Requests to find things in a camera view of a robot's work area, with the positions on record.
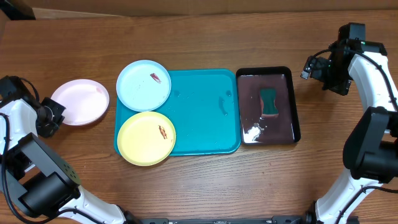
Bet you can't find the brown cardboard backdrop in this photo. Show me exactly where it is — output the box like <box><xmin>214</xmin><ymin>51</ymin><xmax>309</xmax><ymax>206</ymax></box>
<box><xmin>23</xmin><ymin>0</ymin><xmax>397</xmax><ymax>16</ymax></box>

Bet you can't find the light blue plate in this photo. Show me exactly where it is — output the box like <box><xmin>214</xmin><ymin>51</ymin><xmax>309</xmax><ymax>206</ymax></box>
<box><xmin>116</xmin><ymin>60</ymin><xmax>172</xmax><ymax>112</ymax></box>

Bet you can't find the pink plate with red stain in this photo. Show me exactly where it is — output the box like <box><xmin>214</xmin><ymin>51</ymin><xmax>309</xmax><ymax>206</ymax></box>
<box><xmin>51</xmin><ymin>79</ymin><xmax>109</xmax><ymax>126</ymax></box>

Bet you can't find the black rectangular water tray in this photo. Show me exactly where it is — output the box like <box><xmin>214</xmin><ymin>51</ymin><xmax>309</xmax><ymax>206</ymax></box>
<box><xmin>236</xmin><ymin>67</ymin><xmax>301</xmax><ymax>145</ymax></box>

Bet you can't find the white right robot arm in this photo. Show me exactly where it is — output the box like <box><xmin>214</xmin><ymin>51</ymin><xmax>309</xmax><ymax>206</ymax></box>
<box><xmin>301</xmin><ymin>37</ymin><xmax>397</xmax><ymax>223</ymax></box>

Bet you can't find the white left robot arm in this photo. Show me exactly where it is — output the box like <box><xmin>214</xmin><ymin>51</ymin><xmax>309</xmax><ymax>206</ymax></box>
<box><xmin>1</xmin><ymin>96</ymin><xmax>140</xmax><ymax>223</ymax></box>

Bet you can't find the dark object top left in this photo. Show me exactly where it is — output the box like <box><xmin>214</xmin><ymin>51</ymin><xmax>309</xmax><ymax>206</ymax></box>
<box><xmin>1</xmin><ymin>0</ymin><xmax>35</xmax><ymax>21</ymax></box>

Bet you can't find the green and pink sponge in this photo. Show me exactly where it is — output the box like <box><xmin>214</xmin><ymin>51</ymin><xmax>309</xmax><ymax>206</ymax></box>
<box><xmin>259</xmin><ymin>88</ymin><xmax>279</xmax><ymax>118</ymax></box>

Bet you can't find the yellow plate with stain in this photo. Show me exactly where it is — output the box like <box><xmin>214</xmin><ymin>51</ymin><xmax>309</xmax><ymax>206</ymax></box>
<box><xmin>116</xmin><ymin>111</ymin><xmax>177</xmax><ymax>166</ymax></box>

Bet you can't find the teal plastic serving tray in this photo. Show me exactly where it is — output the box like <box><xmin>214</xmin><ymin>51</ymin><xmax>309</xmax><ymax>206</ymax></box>
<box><xmin>113</xmin><ymin>68</ymin><xmax>242</xmax><ymax>157</ymax></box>

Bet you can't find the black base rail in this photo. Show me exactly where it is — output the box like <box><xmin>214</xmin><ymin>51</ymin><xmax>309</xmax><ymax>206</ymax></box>
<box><xmin>141</xmin><ymin>215</ymin><xmax>322</xmax><ymax>224</ymax></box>

